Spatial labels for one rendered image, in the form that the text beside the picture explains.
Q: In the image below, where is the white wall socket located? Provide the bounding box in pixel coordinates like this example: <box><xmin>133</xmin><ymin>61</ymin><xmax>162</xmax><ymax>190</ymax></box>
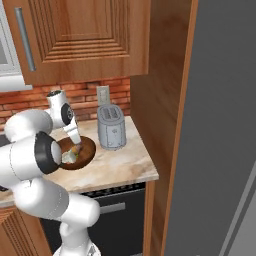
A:
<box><xmin>96</xmin><ymin>85</ymin><xmax>111</xmax><ymax>106</ymax></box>

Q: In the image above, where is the grey dishwasher handle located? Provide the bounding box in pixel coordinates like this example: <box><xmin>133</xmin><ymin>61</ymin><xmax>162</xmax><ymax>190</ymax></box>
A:
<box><xmin>99</xmin><ymin>201</ymin><xmax>127</xmax><ymax>215</ymax></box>

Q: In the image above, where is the wooden wall cupboard door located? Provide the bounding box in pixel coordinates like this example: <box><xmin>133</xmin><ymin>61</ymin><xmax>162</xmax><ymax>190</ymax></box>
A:
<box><xmin>2</xmin><ymin>0</ymin><xmax>152</xmax><ymax>86</ymax></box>

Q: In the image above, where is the black dishwasher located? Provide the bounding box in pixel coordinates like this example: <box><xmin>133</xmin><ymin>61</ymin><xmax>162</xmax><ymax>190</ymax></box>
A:
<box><xmin>39</xmin><ymin>182</ymin><xmax>147</xmax><ymax>256</ymax></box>

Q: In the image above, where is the wooden fridge housing panel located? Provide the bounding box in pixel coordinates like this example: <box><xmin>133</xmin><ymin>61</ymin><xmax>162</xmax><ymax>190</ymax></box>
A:
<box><xmin>129</xmin><ymin>0</ymin><xmax>200</xmax><ymax>256</ymax></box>

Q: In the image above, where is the pale chicken drumstick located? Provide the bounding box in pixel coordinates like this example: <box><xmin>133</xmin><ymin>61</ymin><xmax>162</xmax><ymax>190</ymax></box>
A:
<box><xmin>60</xmin><ymin>149</ymin><xmax>79</xmax><ymax>165</ymax></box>

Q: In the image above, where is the black hob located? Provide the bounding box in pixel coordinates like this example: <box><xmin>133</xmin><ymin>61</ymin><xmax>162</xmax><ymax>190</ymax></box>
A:
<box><xmin>0</xmin><ymin>132</ymin><xmax>12</xmax><ymax>148</ymax></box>

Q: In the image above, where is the grey fridge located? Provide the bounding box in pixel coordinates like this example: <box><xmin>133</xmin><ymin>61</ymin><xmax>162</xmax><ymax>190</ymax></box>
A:
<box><xmin>162</xmin><ymin>0</ymin><xmax>256</xmax><ymax>256</ymax></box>

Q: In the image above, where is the wooden base cupboard door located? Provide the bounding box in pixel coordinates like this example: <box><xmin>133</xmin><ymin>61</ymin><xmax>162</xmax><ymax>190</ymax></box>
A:
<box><xmin>0</xmin><ymin>205</ymin><xmax>53</xmax><ymax>256</ymax></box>

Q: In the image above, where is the grey toaster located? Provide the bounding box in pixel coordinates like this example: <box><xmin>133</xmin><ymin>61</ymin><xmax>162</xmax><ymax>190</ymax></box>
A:
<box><xmin>96</xmin><ymin>103</ymin><xmax>128</xmax><ymax>151</ymax></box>

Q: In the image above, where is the brown wooden bowl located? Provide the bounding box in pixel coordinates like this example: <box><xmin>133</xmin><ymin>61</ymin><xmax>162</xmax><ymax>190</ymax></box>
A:
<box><xmin>55</xmin><ymin>135</ymin><xmax>98</xmax><ymax>172</ymax></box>

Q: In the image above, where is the grey cupboard door handle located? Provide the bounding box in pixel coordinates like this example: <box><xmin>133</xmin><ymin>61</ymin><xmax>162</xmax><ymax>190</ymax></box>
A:
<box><xmin>13</xmin><ymin>6</ymin><xmax>37</xmax><ymax>73</ymax></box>

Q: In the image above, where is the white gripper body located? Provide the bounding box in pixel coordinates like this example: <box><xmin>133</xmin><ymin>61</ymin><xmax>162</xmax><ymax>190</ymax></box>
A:
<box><xmin>62</xmin><ymin>122</ymin><xmax>83</xmax><ymax>146</ymax></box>

